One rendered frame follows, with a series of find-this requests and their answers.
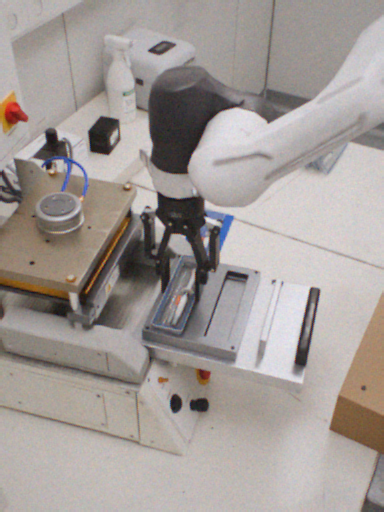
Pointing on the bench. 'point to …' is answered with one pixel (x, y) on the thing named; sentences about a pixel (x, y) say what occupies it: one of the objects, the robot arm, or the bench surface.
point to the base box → (90, 405)
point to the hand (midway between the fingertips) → (182, 279)
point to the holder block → (213, 313)
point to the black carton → (104, 135)
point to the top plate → (62, 228)
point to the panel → (186, 382)
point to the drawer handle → (307, 326)
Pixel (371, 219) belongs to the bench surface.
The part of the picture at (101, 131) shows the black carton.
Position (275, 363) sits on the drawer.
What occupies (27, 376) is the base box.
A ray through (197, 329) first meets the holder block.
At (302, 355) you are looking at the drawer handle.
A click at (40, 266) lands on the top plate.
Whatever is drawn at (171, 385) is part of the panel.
